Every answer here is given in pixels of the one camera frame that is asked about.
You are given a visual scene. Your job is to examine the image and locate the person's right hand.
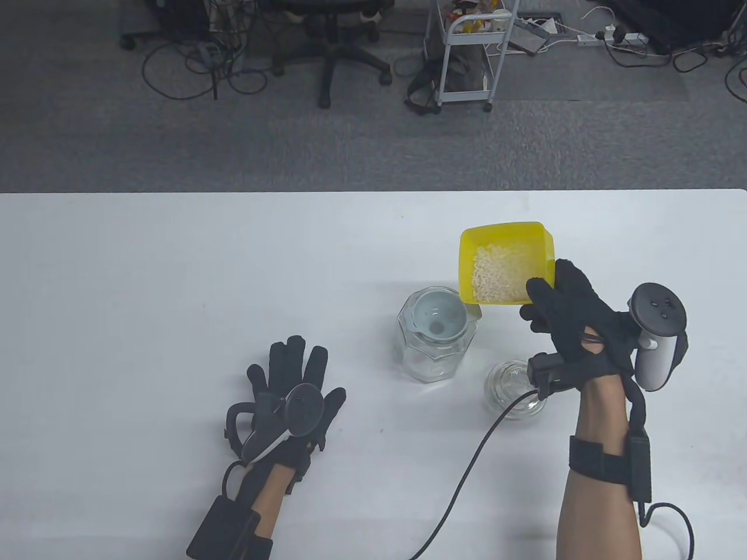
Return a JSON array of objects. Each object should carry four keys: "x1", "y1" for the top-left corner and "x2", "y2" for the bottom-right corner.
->
[{"x1": 519, "y1": 258, "x2": 643, "y2": 403}]

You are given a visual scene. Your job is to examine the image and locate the person's left hand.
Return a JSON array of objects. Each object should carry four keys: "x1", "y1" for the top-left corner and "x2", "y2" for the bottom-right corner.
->
[{"x1": 245, "y1": 335, "x2": 347, "y2": 482}]

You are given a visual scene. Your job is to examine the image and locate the white rice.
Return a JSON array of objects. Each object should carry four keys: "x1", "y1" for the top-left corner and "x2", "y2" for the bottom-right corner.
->
[{"x1": 472, "y1": 244, "x2": 535, "y2": 303}]

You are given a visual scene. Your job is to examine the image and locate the clear glass jar lid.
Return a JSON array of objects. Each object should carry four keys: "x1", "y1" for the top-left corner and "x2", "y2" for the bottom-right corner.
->
[{"x1": 484, "y1": 360, "x2": 549, "y2": 419}]

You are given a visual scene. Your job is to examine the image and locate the yellow plastic box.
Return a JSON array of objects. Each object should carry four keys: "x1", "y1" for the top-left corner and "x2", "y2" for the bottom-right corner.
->
[{"x1": 458, "y1": 220, "x2": 556, "y2": 306}]

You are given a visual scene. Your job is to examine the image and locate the pale blue funnel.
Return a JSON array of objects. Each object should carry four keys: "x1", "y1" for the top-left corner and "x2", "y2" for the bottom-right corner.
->
[{"x1": 406, "y1": 290, "x2": 483, "y2": 339}]

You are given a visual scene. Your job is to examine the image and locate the clear glass jar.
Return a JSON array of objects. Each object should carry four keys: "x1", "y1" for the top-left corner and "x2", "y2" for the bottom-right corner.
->
[{"x1": 395, "y1": 286, "x2": 480, "y2": 384}]

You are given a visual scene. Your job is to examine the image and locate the person's left forearm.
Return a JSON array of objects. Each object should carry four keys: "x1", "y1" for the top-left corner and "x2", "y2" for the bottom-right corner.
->
[{"x1": 242, "y1": 464, "x2": 292, "y2": 560}]

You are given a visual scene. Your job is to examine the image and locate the person's right forearm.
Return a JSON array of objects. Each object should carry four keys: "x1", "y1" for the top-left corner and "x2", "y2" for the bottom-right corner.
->
[{"x1": 557, "y1": 373, "x2": 643, "y2": 560}]

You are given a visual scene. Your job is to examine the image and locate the black white hand controller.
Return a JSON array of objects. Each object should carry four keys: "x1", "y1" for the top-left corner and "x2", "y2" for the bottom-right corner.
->
[
  {"x1": 627, "y1": 283, "x2": 689, "y2": 391},
  {"x1": 225, "y1": 384, "x2": 325, "y2": 466}
]

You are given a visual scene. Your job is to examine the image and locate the black wrist box white label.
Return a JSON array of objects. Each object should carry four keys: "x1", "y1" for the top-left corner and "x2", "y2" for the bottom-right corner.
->
[{"x1": 569, "y1": 429, "x2": 652, "y2": 503}]

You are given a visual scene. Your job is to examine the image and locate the plain black wrist box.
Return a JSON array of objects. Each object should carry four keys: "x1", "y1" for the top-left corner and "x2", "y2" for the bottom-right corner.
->
[{"x1": 187, "y1": 495, "x2": 274, "y2": 560}]

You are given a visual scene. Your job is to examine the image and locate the black bag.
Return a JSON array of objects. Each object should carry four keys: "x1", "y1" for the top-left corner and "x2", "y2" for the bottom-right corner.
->
[{"x1": 406, "y1": 44, "x2": 494, "y2": 116}]

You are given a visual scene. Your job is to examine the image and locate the white power strip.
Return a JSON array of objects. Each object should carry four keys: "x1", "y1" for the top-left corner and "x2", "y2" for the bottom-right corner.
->
[{"x1": 604, "y1": 24, "x2": 650, "y2": 47}]

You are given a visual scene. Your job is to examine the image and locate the black office chair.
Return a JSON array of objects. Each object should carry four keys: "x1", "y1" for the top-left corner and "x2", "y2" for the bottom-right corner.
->
[{"x1": 271, "y1": 0, "x2": 393, "y2": 109}]

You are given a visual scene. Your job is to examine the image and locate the white metal cart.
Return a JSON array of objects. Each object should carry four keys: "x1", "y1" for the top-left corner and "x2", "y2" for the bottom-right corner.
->
[{"x1": 425, "y1": 0, "x2": 520, "y2": 113}]

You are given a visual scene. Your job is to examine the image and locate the short black wrist cable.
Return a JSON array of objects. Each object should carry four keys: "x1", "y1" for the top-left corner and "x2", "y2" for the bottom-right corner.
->
[{"x1": 221, "y1": 461, "x2": 246, "y2": 502}]

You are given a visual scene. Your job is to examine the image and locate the long black cable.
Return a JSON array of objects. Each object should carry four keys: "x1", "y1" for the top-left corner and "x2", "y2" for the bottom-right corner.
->
[{"x1": 409, "y1": 391, "x2": 540, "y2": 560}]

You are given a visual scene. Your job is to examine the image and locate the looped black wrist cable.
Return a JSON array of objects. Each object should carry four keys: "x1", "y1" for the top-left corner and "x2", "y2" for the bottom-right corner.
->
[{"x1": 638, "y1": 500, "x2": 696, "y2": 560}]

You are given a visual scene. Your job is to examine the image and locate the tangle of black floor cables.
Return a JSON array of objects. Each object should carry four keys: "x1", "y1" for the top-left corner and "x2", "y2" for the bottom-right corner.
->
[{"x1": 142, "y1": 32, "x2": 269, "y2": 101}]

